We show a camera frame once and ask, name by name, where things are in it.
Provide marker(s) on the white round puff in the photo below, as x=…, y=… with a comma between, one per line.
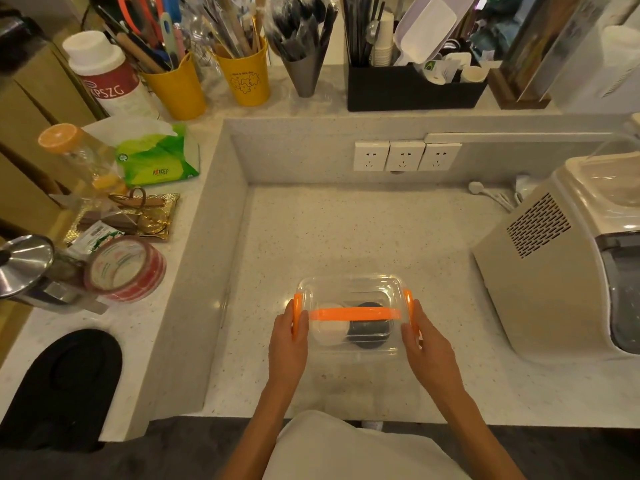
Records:
x=327, y=330

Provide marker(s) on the red printed tape roll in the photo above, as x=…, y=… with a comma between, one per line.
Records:
x=125, y=269

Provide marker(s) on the person's right thumb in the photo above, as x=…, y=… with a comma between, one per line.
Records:
x=407, y=337

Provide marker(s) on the white plastic scoop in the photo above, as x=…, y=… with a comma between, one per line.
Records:
x=425, y=32

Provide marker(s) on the stack of white paper cups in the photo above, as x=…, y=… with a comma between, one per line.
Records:
x=384, y=42

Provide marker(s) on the black organizer box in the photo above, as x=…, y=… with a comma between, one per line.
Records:
x=415, y=89

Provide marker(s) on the person's left forearm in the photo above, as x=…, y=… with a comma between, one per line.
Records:
x=260, y=434

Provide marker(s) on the person's right hand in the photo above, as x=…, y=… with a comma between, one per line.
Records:
x=432, y=359

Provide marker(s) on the stainless steel pot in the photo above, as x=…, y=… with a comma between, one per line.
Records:
x=35, y=274

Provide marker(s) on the beige countertop machine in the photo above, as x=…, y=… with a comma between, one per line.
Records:
x=555, y=289

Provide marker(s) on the brown cardboard box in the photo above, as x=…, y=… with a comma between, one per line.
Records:
x=35, y=139

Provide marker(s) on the bundle of wooden sticks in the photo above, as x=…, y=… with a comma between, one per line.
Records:
x=235, y=22

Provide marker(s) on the clear bottle with orange lid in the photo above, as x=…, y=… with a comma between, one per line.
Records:
x=80, y=154

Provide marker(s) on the person's left thumb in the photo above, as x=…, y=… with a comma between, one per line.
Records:
x=303, y=322

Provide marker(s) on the person's right forearm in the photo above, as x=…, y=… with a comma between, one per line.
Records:
x=480, y=434

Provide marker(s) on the green tissue pack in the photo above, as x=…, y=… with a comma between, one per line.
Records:
x=160, y=157

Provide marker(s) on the gold foil packet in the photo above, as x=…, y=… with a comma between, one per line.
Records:
x=145, y=214

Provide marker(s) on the black rubber mat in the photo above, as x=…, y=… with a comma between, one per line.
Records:
x=60, y=389

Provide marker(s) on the black round puff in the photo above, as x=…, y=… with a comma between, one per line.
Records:
x=372, y=330

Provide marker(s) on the bundle of black plastic spoons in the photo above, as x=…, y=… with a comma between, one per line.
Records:
x=297, y=24

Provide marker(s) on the white bottle with red label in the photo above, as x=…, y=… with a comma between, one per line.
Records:
x=107, y=77

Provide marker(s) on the yellow cup with print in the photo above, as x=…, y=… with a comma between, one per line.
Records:
x=245, y=77

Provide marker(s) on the wooden sign holder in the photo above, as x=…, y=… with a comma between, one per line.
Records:
x=540, y=49

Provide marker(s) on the small white cup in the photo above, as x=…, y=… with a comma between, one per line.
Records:
x=473, y=73

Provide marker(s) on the person's left hand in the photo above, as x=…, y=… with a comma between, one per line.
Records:
x=287, y=352

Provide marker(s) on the grey cone holder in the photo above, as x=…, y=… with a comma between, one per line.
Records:
x=305, y=72

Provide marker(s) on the plain yellow cup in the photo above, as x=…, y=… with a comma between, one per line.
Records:
x=177, y=92

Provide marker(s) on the white wall socket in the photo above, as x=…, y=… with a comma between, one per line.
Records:
x=404, y=155
x=371, y=155
x=439, y=156

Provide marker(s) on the person's white garment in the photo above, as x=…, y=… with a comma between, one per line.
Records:
x=350, y=449

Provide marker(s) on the bundle of black straws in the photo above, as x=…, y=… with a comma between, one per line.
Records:
x=357, y=24

